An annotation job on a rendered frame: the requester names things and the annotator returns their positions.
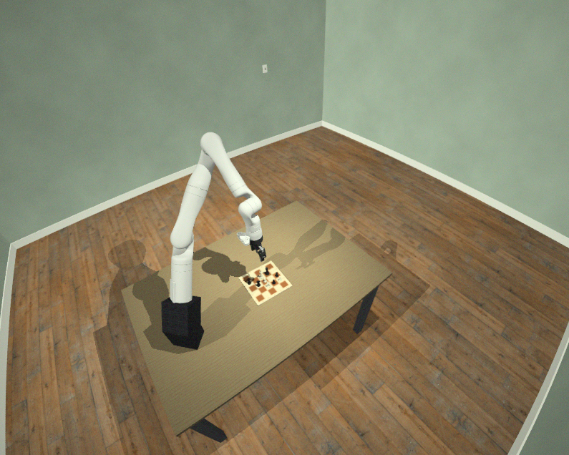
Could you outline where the cream and brown chessboard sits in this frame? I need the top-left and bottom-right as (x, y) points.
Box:
(239, 261), (292, 306)

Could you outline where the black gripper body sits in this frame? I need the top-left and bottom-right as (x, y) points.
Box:
(250, 236), (263, 250)

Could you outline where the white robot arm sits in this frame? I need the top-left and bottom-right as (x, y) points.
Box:
(170, 132), (263, 303)

